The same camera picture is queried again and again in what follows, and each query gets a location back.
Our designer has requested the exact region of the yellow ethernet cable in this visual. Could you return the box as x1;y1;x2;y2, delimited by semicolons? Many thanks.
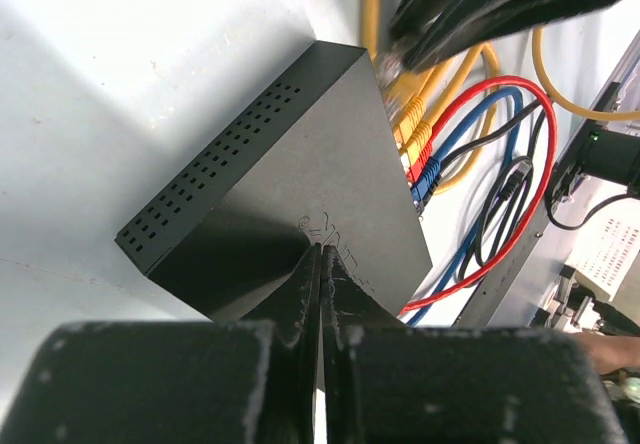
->
399;26;640;196
362;0;436;115
392;43;501;145

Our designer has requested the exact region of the black ethernet cable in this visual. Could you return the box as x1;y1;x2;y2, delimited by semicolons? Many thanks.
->
414;101;547;283

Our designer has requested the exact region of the blue ethernet cable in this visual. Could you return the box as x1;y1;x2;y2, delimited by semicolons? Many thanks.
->
402;87;524;326

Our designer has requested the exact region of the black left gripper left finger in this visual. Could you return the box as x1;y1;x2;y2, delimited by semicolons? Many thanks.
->
1;246;321;443

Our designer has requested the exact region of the black network switch box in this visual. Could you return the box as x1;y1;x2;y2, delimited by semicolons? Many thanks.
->
115;41;432;320

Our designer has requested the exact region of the red ethernet cable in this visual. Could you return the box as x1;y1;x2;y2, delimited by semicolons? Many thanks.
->
399;76;559;315

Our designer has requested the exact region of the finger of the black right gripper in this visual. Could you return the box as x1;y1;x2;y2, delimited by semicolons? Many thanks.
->
389;0;620;72

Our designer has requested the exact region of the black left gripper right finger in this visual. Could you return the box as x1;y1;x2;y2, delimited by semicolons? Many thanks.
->
322;246;628;443

